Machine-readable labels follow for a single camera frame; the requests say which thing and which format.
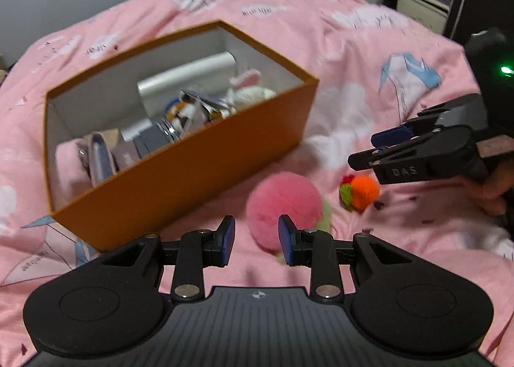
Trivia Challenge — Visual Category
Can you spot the pink fluffy pompom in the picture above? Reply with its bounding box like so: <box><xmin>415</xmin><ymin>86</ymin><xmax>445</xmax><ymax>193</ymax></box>
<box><xmin>246</xmin><ymin>171</ymin><xmax>323</xmax><ymax>253</ymax></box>

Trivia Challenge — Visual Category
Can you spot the orange crocheted ball toy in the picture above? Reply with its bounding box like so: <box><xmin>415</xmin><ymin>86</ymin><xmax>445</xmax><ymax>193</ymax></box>
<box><xmin>339</xmin><ymin>175</ymin><xmax>380</xmax><ymax>214</ymax></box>

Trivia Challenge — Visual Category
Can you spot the right hand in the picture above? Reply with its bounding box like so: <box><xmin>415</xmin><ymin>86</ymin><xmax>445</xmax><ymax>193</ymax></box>
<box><xmin>457</xmin><ymin>160</ymin><xmax>514</xmax><ymax>216</ymax></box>

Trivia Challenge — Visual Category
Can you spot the pink printed duvet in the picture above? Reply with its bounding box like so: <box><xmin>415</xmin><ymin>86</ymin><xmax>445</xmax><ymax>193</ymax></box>
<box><xmin>1</xmin><ymin>0</ymin><xmax>513</xmax><ymax>366</ymax></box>

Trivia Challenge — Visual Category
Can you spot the small printed card box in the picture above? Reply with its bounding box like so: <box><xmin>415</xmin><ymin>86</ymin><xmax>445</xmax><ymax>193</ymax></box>
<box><xmin>180</xmin><ymin>90</ymin><xmax>235</xmax><ymax>124</ymax></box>

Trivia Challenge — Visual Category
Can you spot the orange cardboard box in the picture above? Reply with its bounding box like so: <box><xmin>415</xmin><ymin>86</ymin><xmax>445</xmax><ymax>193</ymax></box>
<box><xmin>44</xmin><ymin>21</ymin><xmax>318</xmax><ymax>251</ymax></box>

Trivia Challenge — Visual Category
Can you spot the white flat box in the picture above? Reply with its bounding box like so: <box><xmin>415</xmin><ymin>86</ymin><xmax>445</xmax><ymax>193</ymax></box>
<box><xmin>137</xmin><ymin>51</ymin><xmax>237</xmax><ymax>118</ymax></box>

